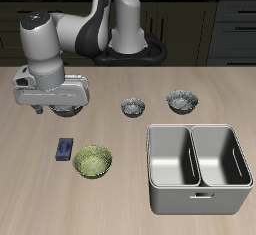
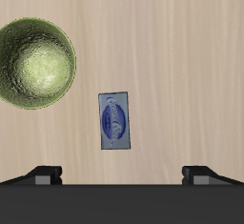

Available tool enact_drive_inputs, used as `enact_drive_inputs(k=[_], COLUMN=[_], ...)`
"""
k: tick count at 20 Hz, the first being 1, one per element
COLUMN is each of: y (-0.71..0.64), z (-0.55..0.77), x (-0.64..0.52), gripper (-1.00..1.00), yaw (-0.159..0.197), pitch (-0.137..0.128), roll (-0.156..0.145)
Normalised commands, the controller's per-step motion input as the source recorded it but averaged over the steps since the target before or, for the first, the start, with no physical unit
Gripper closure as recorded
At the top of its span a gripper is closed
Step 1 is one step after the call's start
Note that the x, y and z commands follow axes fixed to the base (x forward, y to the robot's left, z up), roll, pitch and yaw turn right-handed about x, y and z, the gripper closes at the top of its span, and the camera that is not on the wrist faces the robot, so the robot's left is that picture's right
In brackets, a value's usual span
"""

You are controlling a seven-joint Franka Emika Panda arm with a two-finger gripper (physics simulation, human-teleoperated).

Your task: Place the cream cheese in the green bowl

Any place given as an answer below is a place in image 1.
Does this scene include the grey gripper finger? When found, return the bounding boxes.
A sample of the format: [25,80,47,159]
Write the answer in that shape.
[32,104,45,115]

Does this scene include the dark kitchen cupboards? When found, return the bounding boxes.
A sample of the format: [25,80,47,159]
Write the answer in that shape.
[0,0,256,68]

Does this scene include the flat black base plate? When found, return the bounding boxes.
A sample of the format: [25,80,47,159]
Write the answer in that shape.
[92,33,168,67]

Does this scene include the small grey fluted bowl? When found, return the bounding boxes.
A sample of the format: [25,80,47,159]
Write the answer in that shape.
[48,104,85,118]
[120,97,147,119]
[165,89,199,115]

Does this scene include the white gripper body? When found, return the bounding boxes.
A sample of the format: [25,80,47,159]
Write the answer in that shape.
[13,74,91,108]

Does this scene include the dark blue cream cheese box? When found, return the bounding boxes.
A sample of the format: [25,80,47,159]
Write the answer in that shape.
[54,137,75,162]

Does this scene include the white two-bin basket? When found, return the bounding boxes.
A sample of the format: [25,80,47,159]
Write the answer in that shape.
[146,123,255,216]

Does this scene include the green bowl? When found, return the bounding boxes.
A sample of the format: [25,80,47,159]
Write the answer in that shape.
[72,144,114,180]

